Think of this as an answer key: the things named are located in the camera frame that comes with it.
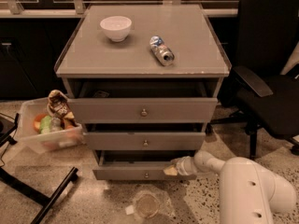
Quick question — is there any orange round object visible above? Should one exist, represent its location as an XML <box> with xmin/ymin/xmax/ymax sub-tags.
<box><xmin>33</xmin><ymin>113</ymin><xmax>46</xmax><ymax>132</ymax></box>

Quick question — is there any green round object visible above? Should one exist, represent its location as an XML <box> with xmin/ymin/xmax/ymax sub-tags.
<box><xmin>39</xmin><ymin>116</ymin><xmax>51</xmax><ymax>134</ymax></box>

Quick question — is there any black metal stand base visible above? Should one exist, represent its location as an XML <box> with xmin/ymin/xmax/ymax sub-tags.
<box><xmin>0</xmin><ymin>110</ymin><xmax>79</xmax><ymax>224</ymax></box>

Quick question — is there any white ceramic bowl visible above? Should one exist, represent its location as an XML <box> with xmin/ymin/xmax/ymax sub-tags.
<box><xmin>100</xmin><ymin>16</ymin><xmax>132</xmax><ymax>42</ymax></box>

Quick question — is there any black office chair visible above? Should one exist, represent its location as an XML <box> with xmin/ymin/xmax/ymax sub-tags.
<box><xmin>214</xmin><ymin>0</ymin><xmax>299</xmax><ymax>160</ymax></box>

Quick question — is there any crushed silver soda can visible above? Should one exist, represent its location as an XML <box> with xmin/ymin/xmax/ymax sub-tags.
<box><xmin>149</xmin><ymin>35</ymin><xmax>175</xmax><ymax>66</ymax></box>

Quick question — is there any grey drawer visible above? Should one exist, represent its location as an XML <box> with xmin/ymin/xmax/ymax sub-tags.
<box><xmin>93</xmin><ymin>150</ymin><xmax>196</xmax><ymax>181</ymax></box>
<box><xmin>84</xmin><ymin>123</ymin><xmax>206</xmax><ymax>151</ymax></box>
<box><xmin>67</xmin><ymin>80</ymin><xmax>219</xmax><ymax>125</ymax></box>

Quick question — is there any dark object in drawer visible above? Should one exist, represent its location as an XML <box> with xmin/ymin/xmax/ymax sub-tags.
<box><xmin>93</xmin><ymin>91</ymin><xmax>109</xmax><ymax>98</ymax></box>

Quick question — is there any brown snack bag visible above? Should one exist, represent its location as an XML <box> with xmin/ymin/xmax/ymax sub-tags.
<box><xmin>47</xmin><ymin>90</ymin><xmax>75</xmax><ymax>120</ymax></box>

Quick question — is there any grey drawer cabinet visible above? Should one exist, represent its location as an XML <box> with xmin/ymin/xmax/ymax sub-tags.
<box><xmin>53</xmin><ymin>4</ymin><xmax>233</xmax><ymax>161</ymax></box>

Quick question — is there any clear plastic bin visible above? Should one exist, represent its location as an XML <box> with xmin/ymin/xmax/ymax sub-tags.
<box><xmin>17</xmin><ymin>98</ymin><xmax>83</xmax><ymax>153</ymax></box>

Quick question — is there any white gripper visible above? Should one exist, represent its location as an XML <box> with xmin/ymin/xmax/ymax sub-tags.
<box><xmin>164</xmin><ymin>156</ymin><xmax>198</xmax><ymax>176</ymax></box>

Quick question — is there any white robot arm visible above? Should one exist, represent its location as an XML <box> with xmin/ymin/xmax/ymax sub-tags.
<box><xmin>164</xmin><ymin>150</ymin><xmax>297</xmax><ymax>224</ymax></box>

